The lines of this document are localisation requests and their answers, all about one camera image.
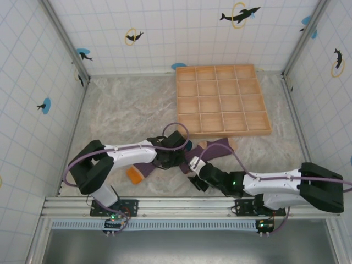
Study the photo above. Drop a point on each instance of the purple sock orange cuff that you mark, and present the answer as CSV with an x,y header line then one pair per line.
x,y
145,170

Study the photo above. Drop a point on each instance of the purple sock tan toe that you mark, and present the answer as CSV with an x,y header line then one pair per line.
x,y
220,148

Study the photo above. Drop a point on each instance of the right controller board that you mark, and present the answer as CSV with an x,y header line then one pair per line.
x,y
264,225

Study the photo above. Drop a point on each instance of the controller board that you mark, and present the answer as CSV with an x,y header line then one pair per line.
x,y
112,220
264,225

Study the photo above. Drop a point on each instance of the steel panel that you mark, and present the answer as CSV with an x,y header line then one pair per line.
x,y
187,247

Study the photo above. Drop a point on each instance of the wooden compartment tray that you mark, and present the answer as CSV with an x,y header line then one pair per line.
x,y
222,99

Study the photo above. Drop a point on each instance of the left controller board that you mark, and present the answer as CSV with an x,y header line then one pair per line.
x,y
112,220

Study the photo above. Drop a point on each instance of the dolphin blue circle sticker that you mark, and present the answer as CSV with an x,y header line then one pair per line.
x,y
45,105
83,53

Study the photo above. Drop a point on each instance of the aluminium mounting rail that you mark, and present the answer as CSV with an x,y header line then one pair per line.
x,y
187,204

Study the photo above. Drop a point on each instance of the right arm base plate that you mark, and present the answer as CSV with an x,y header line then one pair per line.
x,y
243,206

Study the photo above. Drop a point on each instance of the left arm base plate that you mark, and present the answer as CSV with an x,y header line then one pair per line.
x,y
132,206

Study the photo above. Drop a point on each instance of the aluminium floor rail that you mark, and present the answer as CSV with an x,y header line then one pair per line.
x,y
72,137
301,137

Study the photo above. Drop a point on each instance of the aluminium frame post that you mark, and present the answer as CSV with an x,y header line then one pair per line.
x,y
66,41
305,38

